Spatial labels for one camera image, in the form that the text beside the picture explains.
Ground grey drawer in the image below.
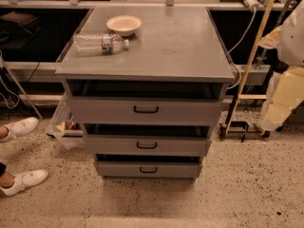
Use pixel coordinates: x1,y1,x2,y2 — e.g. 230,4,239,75
95,161,202,179
84,135,211,157
68,97,221,125

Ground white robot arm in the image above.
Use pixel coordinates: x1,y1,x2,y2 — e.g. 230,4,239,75
258,0,304,131

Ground grey metal drawer cabinet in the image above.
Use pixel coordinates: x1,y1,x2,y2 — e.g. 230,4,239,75
54,5,236,180

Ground grey top drawer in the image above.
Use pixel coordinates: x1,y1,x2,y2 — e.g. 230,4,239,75
68,97,221,125

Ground grey bottom drawer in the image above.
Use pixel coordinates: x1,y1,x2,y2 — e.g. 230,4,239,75
95,161,202,179

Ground white paper bowl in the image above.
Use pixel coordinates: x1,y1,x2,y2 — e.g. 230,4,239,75
106,15,142,36

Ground clear plastic water bottle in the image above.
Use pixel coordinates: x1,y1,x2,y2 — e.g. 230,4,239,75
73,33,129,55

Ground clear plastic snack bin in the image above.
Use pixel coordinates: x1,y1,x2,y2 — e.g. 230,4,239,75
47,94,85,150

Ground upper white sneaker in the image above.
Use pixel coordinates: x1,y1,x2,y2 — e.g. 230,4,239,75
0,117,39,143

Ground white sneaker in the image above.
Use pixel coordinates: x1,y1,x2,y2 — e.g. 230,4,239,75
0,117,39,143
0,169,48,197

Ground lower white sneaker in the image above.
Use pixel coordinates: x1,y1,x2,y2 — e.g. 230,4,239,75
0,169,48,197

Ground black wheeled base frame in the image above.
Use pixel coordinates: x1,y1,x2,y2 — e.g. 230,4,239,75
218,121,270,142

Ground white power cable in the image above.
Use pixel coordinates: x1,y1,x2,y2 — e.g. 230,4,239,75
225,6,258,91

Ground yellow wooden ladder frame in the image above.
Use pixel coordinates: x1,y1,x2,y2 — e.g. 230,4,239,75
224,0,275,125

